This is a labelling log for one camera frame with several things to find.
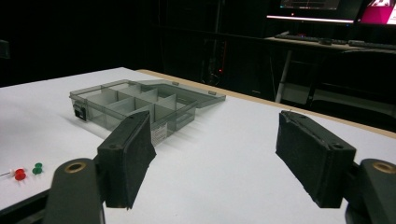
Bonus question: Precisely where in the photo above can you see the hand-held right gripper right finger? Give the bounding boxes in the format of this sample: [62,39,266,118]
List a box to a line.
[275,110,358,209]

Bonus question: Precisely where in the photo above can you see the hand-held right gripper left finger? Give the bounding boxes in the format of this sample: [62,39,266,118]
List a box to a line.
[96,110,157,210]

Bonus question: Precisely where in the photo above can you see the clear grey compartment box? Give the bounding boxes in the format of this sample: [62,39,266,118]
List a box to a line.
[68,78,227,147]

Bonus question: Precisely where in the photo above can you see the green pushpin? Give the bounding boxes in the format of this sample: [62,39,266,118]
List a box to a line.
[31,161,44,175]

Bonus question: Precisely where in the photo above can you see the red pushpin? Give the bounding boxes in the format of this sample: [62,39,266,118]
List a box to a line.
[13,168,27,182]

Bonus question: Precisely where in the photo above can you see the black folding chair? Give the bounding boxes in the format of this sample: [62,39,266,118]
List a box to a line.
[311,49,396,132]

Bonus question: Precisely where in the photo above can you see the white desk leg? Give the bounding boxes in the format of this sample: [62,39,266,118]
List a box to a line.
[275,49,293,104]

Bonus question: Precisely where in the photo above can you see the white table cover sheet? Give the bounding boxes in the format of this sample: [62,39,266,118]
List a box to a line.
[0,66,396,224]

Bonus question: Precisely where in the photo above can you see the wooden desk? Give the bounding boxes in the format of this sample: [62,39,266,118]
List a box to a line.
[264,35,396,56]

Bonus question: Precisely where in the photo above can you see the long black keyboard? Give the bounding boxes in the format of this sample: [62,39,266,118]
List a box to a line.
[274,33,348,45]

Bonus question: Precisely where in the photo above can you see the black computer tower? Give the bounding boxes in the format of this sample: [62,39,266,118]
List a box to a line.
[202,38,228,86]

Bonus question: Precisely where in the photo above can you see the dark-screen computer monitor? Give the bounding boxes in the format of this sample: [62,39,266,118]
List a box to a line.
[266,0,356,24]

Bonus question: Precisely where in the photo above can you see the pink-screen computer monitor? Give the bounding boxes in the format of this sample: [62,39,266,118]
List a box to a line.
[356,0,396,26]

